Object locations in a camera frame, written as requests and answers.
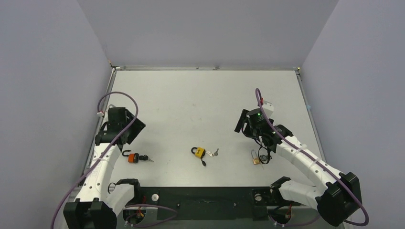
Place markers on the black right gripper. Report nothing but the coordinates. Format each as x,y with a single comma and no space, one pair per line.
239,121

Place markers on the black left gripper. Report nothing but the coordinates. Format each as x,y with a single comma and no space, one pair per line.
138,127

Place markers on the small brass padlock with keys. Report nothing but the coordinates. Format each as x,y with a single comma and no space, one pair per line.
259,159

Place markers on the yellow padlock with keys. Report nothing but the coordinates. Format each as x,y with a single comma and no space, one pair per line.
200,153

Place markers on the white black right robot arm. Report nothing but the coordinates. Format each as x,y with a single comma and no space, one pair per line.
335,195

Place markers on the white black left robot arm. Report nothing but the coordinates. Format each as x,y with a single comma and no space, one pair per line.
95,207

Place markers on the orange padlock with keys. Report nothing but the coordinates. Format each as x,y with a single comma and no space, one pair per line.
134,158

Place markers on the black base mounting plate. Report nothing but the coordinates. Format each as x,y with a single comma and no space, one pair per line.
212,203

